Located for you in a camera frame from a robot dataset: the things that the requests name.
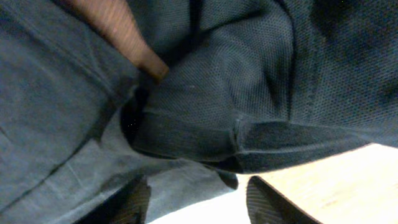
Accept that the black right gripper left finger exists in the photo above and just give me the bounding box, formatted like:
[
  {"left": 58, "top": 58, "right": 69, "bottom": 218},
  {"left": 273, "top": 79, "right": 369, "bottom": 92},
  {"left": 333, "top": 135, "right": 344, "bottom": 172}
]
[{"left": 75, "top": 175, "right": 151, "bottom": 224}]

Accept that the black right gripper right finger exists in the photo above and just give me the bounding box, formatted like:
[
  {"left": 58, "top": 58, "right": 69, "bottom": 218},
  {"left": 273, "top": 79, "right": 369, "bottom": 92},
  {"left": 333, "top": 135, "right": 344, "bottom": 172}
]
[{"left": 246, "top": 176, "right": 322, "bottom": 224}]

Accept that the dark green Nike t-shirt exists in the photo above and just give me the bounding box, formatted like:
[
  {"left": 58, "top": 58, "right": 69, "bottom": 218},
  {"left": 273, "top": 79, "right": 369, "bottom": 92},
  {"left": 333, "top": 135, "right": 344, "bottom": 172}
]
[{"left": 1, "top": 1, "right": 237, "bottom": 223}]

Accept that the black garment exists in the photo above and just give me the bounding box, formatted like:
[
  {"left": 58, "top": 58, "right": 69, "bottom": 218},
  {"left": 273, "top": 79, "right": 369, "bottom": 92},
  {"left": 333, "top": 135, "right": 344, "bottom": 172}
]
[{"left": 128, "top": 0, "right": 397, "bottom": 173}]

